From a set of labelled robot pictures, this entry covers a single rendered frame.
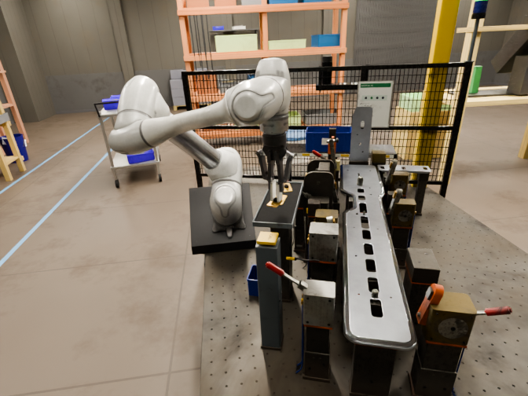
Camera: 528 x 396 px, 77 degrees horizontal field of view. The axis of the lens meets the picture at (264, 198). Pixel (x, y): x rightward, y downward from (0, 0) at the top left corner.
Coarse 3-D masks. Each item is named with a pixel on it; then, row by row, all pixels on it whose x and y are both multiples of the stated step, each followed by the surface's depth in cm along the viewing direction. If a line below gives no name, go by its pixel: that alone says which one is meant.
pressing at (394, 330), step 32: (352, 192) 169; (384, 192) 168; (352, 224) 140; (384, 224) 139; (352, 256) 120; (384, 256) 119; (352, 288) 104; (384, 288) 104; (352, 320) 93; (384, 320) 92
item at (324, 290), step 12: (312, 288) 96; (324, 288) 96; (312, 300) 95; (324, 300) 94; (312, 312) 96; (324, 312) 96; (312, 324) 99; (324, 324) 98; (312, 336) 101; (324, 336) 100; (312, 348) 104; (324, 348) 103; (312, 360) 105; (324, 360) 104; (312, 372) 108; (324, 372) 107
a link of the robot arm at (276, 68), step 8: (264, 64) 92; (272, 64) 91; (280, 64) 92; (256, 72) 94; (264, 72) 92; (272, 72) 91; (280, 72) 92; (288, 72) 94; (280, 80) 91; (288, 80) 94; (288, 88) 94; (288, 96) 95; (288, 104) 98; (280, 112) 97
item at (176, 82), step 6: (174, 72) 969; (180, 72) 971; (174, 78) 975; (180, 78) 977; (174, 84) 949; (180, 84) 951; (174, 90) 956; (180, 90) 958; (174, 96) 962; (180, 96) 964; (174, 102) 969; (180, 102) 971; (204, 102) 981; (174, 108) 976
